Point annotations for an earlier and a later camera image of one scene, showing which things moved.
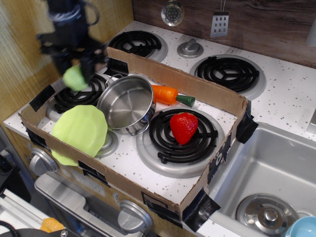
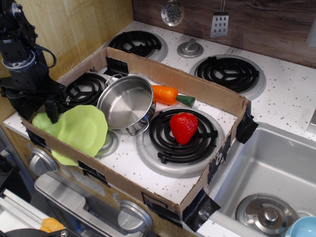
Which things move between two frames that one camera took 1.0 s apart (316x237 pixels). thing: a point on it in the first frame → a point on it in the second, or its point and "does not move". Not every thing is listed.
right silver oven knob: (132, 217) does not move
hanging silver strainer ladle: (172, 13) does not move
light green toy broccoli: (73, 78) → (42, 120)
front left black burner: (65, 98) does not move
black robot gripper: (69, 42) → (32, 90)
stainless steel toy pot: (128, 102) does not move
